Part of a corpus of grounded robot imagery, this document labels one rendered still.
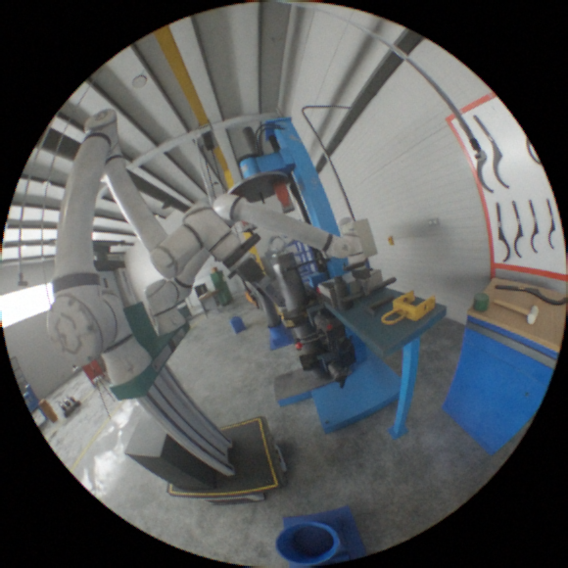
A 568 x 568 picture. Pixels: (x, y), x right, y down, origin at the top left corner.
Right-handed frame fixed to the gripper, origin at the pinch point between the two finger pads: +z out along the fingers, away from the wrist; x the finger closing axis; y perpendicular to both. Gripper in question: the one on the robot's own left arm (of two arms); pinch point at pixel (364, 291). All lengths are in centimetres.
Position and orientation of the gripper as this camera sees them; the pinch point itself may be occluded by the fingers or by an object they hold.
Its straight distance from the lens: 99.1
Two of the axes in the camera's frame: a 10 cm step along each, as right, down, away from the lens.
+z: 3.1, 9.3, 1.7
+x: -0.9, -1.5, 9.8
